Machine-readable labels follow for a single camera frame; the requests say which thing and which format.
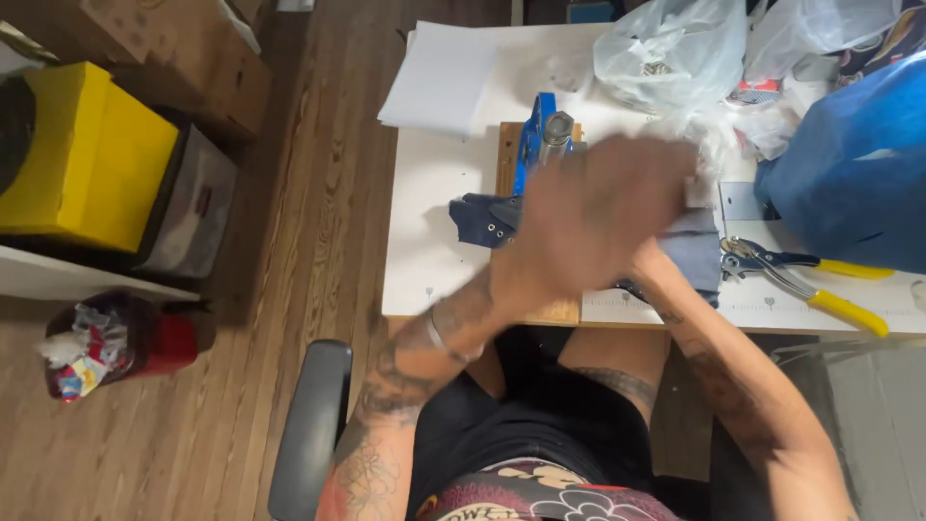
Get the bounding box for person's left hand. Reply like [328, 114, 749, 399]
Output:
[490, 134, 700, 321]

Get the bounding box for silver wrist bracelet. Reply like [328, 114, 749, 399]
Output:
[425, 307, 482, 365]

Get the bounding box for grey plastic sheet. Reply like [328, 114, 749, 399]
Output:
[770, 335, 926, 521]

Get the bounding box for black shorts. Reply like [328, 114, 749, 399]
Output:
[407, 325, 656, 511]

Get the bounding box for wooden base board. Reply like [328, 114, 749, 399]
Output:
[495, 121, 584, 327]

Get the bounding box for clear bag of metal eyelets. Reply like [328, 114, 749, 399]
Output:
[592, 0, 750, 118]

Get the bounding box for yellow box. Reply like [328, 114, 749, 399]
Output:
[0, 61, 180, 254]

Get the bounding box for clear plastic storage bin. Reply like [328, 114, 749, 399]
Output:
[136, 123, 240, 280]

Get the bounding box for white shelf board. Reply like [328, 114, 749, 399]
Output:
[0, 245, 201, 304]

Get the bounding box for blue eyelet press tool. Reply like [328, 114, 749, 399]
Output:
[511, 92, 588, 196]

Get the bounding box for small crumpled plastic bags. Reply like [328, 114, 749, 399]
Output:
[727, 71, 833, 162]

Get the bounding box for patterned dark red shirt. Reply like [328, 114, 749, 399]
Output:
[411, 458, 682, 521]

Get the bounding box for small grey metal plate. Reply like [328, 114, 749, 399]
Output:
[718, 180, 769, 222]

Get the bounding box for stack of white paper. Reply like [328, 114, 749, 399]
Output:
[377, 20, 502, 143]

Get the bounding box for yellow-handled pliers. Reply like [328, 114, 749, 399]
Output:
[719, 236, 897, 338]

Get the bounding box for navy fabric piece with eyelets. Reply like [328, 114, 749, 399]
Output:
[448, 192, 523, 250]

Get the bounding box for clear plastic bag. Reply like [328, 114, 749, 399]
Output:
[744, 0, 907, 82]

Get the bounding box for patterned dark fabric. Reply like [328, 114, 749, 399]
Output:
[838, 6, 926, 89]

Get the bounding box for grey-blue fabric piece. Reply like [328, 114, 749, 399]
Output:
[654, 207, 724, 308]

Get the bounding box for black chair armrest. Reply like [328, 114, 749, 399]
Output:
[267, 339, 354, 521]

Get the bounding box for large blue fabric bag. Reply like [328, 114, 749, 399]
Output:
[754, 51, 926, 276]

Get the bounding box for brown cardboard box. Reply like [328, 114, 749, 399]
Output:
[0, 0, 273, 146]

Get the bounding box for dark bag of fabric scraps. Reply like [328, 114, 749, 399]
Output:
[38, 289, 201, 403]

